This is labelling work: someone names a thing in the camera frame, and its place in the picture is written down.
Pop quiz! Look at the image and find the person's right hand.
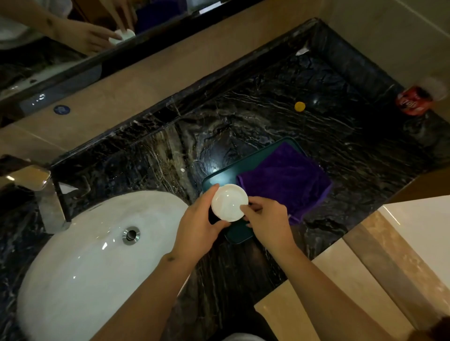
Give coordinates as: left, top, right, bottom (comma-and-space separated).
242, 196, 298, 259

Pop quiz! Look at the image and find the person's left hand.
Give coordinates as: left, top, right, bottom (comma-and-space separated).
168, 184, 231, 267

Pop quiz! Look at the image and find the small white round dish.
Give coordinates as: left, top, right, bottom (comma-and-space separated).
211, 184, 249, 223

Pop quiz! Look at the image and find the person's right forearm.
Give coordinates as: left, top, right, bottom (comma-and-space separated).
273, 246, 395, 341

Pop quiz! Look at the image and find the person's left forearm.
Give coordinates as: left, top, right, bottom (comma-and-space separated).
91, 254, 198, 341

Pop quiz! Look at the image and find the dark teal tray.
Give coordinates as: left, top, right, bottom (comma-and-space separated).
201, 136, 307, 245

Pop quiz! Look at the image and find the purple cloth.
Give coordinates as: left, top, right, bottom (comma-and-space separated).
236, 142, 333, 226

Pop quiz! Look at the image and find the person's dark clothing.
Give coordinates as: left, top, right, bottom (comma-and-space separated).
207, 308, 279, 341

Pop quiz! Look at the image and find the white oval sink basin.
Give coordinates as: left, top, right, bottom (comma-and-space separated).
16, 190, 191, 341

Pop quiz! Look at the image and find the chrome faucet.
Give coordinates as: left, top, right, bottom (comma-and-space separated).
0, 164, 73, 235

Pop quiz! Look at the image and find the clear plastic cup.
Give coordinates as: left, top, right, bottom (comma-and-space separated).
418, 75, 449, 103

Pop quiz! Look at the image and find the chrome sink overflow ring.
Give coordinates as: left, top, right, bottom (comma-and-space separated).
122, 226, 141, 246

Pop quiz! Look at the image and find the wall mirror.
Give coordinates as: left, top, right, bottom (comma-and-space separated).
0, 0, 265, 124

